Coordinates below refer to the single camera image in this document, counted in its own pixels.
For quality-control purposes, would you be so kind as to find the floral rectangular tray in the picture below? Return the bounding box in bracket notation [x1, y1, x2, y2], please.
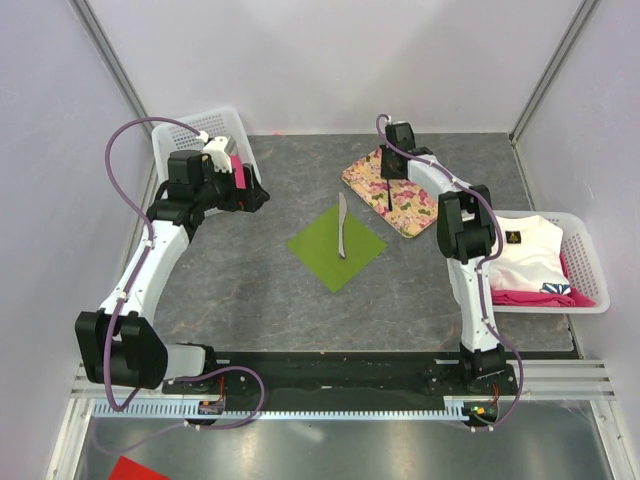
[341, 148, 437, 238]

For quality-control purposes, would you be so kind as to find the grey slotted cable duct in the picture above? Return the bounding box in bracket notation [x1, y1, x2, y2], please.
[91, 398, 497, 421]

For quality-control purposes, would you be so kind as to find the pink rolled napkin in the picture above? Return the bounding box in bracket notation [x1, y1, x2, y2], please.
[230, 155, 246, 190]

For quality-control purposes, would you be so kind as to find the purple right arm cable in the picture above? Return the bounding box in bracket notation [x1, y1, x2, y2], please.
[374, 113, 523, 434]

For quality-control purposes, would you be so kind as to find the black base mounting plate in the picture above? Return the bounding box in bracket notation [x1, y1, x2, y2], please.
[164, 350, 517, 407]

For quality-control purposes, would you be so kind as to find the red sheet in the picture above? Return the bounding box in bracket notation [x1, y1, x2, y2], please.
[108, 456, 168, 480]

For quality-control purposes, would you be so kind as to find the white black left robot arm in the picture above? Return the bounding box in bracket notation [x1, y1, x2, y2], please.
[75, 150, 270, 393]

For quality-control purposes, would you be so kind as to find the blue metallic fork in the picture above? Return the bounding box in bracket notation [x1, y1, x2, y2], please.
[386, 179, 393, 212]

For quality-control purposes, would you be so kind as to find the green paper napkin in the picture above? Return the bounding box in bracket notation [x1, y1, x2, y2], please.
[287, 204, 387, 293]

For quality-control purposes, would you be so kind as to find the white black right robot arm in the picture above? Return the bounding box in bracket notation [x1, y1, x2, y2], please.
[375, 114, 507, 394]

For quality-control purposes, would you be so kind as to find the silver table knife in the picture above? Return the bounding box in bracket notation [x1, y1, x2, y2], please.
[338, 192, 348, 260]

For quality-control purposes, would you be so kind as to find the white laundry basket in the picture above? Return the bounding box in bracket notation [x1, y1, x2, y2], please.
[493, 210, 610, 315]

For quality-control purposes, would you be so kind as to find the aluminium rail profile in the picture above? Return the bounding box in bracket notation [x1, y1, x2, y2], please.
[70, 359, 615, 402]

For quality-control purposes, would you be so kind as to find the white folded t-shirt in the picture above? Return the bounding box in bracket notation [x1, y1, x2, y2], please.
[489, 215, 571, 295]

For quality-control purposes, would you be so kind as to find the white perforated plastic basket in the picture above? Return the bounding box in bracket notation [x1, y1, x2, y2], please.
[147, 108, 262, 225]

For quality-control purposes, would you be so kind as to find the pink folded garment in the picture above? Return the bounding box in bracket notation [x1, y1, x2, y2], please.
[491, 252, 597, 308]

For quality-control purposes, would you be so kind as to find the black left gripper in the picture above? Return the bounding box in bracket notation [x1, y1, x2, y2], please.
[195, 161, 268, 213]

